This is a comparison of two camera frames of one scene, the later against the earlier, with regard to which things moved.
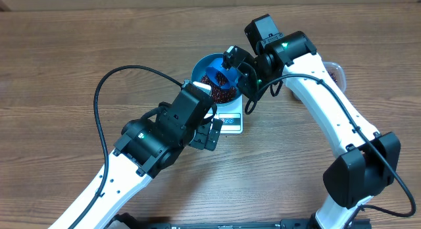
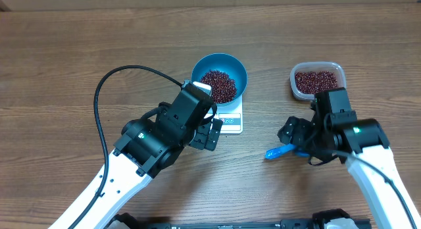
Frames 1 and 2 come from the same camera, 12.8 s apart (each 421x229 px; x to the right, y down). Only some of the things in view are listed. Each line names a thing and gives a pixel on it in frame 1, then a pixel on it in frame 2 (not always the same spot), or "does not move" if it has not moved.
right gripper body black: (253, 85) to (312, 139)
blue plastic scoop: (222, 77) to (284, 151)
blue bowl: (207, 69) does not move
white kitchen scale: (232, 118) does not move
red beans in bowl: (220, 95) does not move
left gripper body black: (200, 139) does not move
